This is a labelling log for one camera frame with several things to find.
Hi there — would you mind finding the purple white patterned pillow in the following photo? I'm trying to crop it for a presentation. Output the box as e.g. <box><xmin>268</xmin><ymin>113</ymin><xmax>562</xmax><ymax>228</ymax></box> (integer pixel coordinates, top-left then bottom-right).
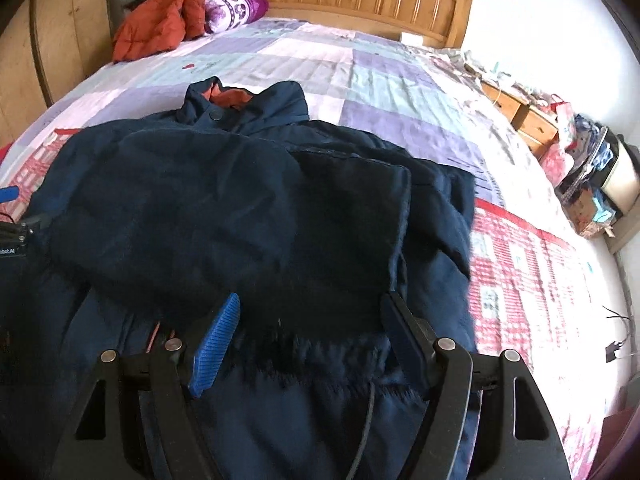
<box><xmin>204</xmin><ymin>0</ymin><xmax>269</xmax><ymax>35</ymax></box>

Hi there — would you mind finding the pile of colourful clutter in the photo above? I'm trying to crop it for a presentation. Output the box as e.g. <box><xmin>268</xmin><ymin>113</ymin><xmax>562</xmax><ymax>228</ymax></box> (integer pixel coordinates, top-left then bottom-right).
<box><xmin>541</xmin><ymin>102</ymin><xmax>639</xmax><ymax>238</ymax></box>

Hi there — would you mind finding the pastel patchwork bed sheet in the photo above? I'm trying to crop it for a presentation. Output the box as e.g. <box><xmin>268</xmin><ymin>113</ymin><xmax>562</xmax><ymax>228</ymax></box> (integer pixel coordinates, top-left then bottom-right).
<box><xmin>1</xmin><ymin>18</ymin><xmax>554</xmax><ymax>217</ymax></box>

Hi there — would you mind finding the red orange puffer jacket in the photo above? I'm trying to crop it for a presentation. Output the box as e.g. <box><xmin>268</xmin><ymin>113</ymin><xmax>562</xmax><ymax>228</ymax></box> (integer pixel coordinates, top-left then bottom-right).
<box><xmin>112</xmin><ymin>0</ymin><xmax>206</xmax><ymax>63</ymax></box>

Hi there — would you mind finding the wooden wardrobe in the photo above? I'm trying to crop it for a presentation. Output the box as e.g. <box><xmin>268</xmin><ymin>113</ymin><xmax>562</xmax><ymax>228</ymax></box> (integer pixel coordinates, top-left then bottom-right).
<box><xmin>1</xmin><ymin>0</ymin><xmax>112</xmax><ymax>145</ymax></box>

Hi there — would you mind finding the red white checkered blanket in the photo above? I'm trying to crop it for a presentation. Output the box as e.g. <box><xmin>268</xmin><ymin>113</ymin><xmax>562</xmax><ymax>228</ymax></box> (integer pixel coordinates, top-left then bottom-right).
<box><xmin>0</xmin><ymin>127</ymin><xmax>622</xmax><ymax>480</ymax></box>

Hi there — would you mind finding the wooden bedside drawer cabinet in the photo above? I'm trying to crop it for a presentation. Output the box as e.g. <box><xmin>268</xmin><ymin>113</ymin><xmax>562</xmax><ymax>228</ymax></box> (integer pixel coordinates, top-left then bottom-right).
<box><xmin>480</xmin><ymin>80</ymin><xmax>559</xmax><ymax>160</ymax></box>

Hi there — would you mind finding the navy blue padded jacket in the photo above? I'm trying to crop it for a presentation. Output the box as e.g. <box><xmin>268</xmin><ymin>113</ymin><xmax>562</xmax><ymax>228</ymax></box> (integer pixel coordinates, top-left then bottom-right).
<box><xmin>0</xmin><ymin>75</ymin><xmax>482</xmax><ymax>480</ymax></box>

